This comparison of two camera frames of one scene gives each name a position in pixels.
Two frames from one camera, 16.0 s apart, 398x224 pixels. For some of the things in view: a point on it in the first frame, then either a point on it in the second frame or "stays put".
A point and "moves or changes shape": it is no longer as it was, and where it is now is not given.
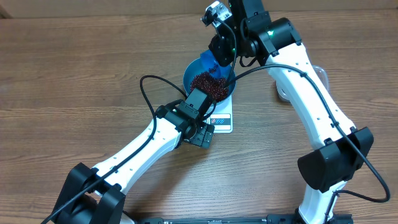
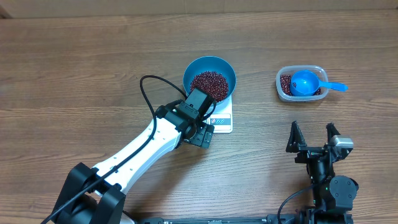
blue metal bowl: x=204 y=64 stays put
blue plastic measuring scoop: x=209 y=63 moves or changes shape
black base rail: x=303 y=218 stays put
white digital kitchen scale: x=222 y=117 stays put
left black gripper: x=204 y=135 stays put
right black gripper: x=223 y=50 to x=296 y=145
